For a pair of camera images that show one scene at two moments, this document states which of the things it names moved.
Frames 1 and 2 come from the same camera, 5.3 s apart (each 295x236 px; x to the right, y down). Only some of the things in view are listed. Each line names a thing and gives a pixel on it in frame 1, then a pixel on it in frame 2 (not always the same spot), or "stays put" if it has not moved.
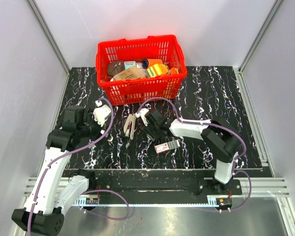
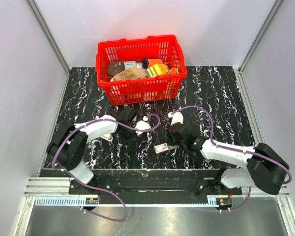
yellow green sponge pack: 157,70 stays put
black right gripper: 146,130 → 170,143
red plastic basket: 137,91 stays put
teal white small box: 128,64 stays put
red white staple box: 165,146 stays put
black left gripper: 90,118 → 132,139
